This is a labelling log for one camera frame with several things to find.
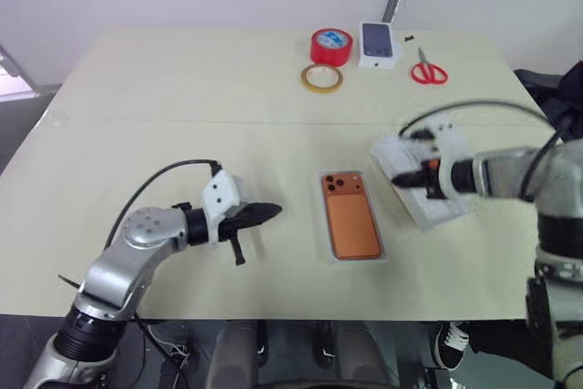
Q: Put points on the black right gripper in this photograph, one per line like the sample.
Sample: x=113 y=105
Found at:
x=432 y=179

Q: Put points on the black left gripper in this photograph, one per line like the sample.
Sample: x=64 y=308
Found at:
x=234 y=227

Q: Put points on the white phone box lid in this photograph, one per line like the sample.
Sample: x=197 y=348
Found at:
x=432 y=213

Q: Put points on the orange smartphone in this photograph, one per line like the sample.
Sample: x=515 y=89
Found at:
x=350 y=220

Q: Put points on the white box base tray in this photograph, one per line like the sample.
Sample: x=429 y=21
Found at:
x=384 y=258

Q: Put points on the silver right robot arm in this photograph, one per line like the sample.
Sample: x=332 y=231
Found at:
x=555 y=225

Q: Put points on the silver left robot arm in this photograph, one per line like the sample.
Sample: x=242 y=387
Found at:
x=123 y=261

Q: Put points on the white boxed phone package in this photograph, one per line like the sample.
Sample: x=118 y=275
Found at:
x=379 y=45

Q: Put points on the yellow clear tape roll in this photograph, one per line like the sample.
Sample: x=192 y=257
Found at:
x=307 y=84

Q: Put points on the black shoe white mark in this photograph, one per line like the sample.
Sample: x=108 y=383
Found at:
x=325 y=348
x=262 y=345

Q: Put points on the red tape roll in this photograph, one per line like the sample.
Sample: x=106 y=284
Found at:
x=331 y=49

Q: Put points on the black chair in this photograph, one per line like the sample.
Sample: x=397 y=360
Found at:
x=535 y=81

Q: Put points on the person in navy red jacket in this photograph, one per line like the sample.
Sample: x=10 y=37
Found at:
x=571 y=93

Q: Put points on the black white sneaker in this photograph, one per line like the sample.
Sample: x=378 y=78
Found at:
x=450 y=345

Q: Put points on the person's dark trouser leg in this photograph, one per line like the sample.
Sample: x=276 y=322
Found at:
x=505 y=339

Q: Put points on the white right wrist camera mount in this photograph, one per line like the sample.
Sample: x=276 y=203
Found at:
x=448 y=143

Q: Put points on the grey metal frame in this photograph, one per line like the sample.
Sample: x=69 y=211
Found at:
x=13 y=74

